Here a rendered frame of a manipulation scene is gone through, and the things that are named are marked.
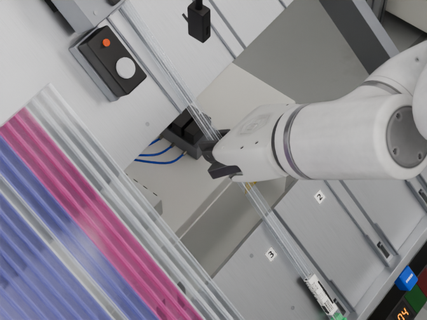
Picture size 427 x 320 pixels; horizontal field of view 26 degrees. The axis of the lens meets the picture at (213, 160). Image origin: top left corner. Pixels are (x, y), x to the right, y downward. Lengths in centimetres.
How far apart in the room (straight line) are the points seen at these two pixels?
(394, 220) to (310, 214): 15
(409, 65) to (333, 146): 12
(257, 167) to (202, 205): 46
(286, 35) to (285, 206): 132
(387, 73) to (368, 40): 36
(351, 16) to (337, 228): 30
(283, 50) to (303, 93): 15
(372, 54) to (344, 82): 106
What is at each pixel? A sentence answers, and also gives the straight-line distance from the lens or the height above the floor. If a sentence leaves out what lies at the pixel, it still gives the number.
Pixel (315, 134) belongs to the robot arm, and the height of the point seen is 111.
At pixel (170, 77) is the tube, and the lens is 112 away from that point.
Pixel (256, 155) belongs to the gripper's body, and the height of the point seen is 104.
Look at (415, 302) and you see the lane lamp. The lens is 138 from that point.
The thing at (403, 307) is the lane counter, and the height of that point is 66.
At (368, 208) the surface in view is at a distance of 131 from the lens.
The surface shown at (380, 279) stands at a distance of 131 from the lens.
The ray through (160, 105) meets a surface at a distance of 112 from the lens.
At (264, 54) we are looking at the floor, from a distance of 245.
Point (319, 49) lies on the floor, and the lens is 247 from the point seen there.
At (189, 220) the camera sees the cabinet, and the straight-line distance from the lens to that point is 146.
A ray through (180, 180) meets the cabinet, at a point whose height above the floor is 62.
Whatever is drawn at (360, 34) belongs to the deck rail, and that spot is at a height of 88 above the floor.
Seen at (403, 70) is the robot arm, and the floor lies 114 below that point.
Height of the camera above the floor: 189
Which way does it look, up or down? 57 degrees down
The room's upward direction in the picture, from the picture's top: straight up
